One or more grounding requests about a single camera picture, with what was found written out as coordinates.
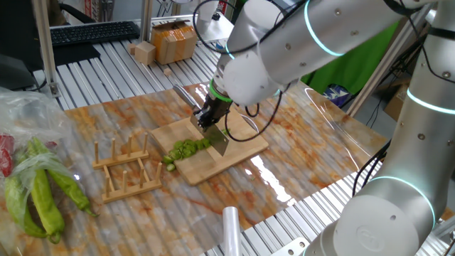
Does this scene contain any aluminium frame post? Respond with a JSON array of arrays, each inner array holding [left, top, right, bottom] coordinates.
[[346, 19, 427, 118], [139, 0, 154, 43], [31, 0, 61, 99]]

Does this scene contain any marble pattern plastic mat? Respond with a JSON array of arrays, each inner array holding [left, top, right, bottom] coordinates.
[[0, 65, 387, 256]]

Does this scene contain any white plastic film roll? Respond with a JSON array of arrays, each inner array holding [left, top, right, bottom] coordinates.
[[222, 206, 242, 256]]

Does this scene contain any cut chili end chunk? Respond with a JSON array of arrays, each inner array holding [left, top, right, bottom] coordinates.
[[181, 139, 198, 157]]

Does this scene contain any black computer keyboard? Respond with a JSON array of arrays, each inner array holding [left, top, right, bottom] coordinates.
[[49, 20, 141, 47]]

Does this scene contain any steel cleaver knife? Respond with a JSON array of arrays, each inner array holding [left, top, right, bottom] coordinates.
[[172, 84, 230, 158]]

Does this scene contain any green cloth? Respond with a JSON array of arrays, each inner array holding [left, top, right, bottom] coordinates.
[[301, 21, 401, 96]]

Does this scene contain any taped cardboard box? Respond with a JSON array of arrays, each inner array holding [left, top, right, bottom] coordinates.
[[149, 19, 198, 66]]

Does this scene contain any white flat panel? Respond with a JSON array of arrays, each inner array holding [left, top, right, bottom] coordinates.
[[195, 16, 235, 43]]

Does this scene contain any black tripod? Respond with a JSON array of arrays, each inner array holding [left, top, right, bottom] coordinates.
[[389, 49, 415, 93]]

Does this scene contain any black computer monitor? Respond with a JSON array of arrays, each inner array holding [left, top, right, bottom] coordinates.
[[0, 0, 47, 72]]

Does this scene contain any short black looped cable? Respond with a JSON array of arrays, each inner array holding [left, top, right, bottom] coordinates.
[[244, 102, 260, 119]]

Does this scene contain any blue white patterned bag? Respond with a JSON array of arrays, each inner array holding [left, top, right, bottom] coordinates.
[[322, 84, 351, 107]]

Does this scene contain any large wooden cube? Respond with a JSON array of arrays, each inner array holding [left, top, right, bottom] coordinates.
[[134, 41, 157, 66]]

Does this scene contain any wooden cutting board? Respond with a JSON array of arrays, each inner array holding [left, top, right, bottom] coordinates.
[[151, 106, 269, 186]]

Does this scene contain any black camera cable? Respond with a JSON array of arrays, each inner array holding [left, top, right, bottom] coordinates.
[[193, 0, 306, 56]]

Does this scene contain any clear plastic bag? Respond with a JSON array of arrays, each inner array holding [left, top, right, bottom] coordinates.
[[0, 86, 99, 255]]

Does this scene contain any wooden peg rack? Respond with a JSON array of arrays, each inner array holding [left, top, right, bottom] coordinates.
[[92, 133, 164, 204]]

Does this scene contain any dark grey rounded object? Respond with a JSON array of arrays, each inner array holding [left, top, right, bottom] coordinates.
[[0, 53, 38, 92]]

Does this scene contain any black flat pad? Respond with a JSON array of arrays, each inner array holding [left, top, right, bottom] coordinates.
[[51, 42, 102, 68]]

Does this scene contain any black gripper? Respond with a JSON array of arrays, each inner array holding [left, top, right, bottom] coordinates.
[[194, 96, 232, 135]]

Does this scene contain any long black gripper cable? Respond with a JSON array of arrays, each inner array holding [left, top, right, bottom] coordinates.
[[224, 83, 292, 143]]

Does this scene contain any open cardboard box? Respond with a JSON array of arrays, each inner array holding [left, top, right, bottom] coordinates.
[[382, 83, 410, 122]]

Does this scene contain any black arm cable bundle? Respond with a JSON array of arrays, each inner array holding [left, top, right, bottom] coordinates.
[[351, 140, 392, 196]]

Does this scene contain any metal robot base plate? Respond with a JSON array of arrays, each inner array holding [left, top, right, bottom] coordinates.
[[269, 237, 310, 256]]

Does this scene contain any white plastic container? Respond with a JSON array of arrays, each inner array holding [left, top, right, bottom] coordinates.
[[197, 0, 220, 24]]

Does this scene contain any whole green chili pepper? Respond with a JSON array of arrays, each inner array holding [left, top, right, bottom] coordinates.
[[47, 169, 100, 218], [26, 138, 66, 245], [4, 176, 49, 239]]

